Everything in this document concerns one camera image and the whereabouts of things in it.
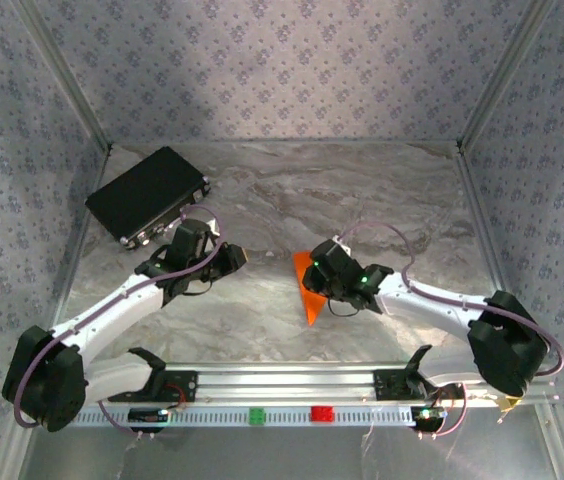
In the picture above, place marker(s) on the green toy brick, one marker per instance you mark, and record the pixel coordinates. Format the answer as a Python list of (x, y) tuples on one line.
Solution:
[(257, 416)]

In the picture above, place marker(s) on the black right controller board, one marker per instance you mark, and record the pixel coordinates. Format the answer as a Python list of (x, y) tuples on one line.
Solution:
[(427, 415)]

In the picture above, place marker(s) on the aluminium table side rail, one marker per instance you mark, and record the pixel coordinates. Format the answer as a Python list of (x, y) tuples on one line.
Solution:
[(491, 250), (64, 300)]

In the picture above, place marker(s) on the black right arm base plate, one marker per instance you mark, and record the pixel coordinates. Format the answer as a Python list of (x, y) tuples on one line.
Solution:
[(387, 385)]

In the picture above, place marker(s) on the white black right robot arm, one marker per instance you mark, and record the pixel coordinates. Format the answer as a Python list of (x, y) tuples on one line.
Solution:
[(427, 310)]

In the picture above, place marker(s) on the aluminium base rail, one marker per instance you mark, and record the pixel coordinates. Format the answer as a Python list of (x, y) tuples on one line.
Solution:
[(287, 385)]

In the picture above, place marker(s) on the black metal-edged case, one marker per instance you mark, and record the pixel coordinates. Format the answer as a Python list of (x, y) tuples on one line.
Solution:
[(142, 195)]

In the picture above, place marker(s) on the black left controller board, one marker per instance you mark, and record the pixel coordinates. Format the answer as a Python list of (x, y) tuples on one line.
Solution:
[(147, 415)]

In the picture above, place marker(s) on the red toy brick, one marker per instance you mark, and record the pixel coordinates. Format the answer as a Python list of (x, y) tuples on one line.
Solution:
[(322, 414)]

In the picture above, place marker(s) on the orange paper sheet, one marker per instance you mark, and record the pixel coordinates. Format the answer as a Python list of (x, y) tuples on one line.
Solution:
[(314, 310)]

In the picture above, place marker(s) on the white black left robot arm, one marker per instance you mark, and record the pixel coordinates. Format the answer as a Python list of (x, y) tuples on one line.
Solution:
[(112, 310)]

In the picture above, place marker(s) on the aluminium frame post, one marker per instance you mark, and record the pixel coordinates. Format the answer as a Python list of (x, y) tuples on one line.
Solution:
[(502, 75)]

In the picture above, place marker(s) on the yellow tape scrap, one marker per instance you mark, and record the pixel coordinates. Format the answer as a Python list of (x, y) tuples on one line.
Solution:
[(508, 401)]

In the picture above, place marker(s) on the black controller board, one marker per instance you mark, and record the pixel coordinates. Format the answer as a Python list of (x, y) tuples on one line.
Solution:
[(427, 415), (147, 415)]

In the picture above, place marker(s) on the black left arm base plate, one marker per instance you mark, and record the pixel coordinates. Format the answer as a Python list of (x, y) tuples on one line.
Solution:
[(189, 385)]

